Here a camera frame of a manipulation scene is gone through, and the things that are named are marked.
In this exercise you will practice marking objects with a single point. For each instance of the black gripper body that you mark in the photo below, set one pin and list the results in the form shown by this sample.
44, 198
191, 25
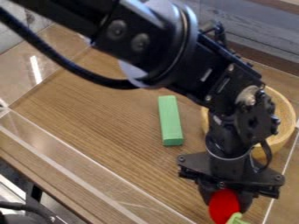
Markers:
230, 174

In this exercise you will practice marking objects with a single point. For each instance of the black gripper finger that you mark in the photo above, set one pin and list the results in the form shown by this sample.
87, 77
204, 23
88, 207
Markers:
244, 199
206, 189

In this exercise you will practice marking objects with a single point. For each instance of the red plush strawberry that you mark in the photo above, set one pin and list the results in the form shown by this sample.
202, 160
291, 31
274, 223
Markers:
224, 208

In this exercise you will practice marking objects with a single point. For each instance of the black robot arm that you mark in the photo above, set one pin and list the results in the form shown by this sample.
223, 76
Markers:
167, 52

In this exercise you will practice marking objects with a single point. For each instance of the wooden bowl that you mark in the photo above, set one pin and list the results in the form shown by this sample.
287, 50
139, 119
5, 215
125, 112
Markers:
284, 111

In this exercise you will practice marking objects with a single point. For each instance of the green rectangular block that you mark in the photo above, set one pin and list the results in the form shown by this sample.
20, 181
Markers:
170, 121

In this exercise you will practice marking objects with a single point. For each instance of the black table leg bracket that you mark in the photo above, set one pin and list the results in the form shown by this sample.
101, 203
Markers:
47, 204

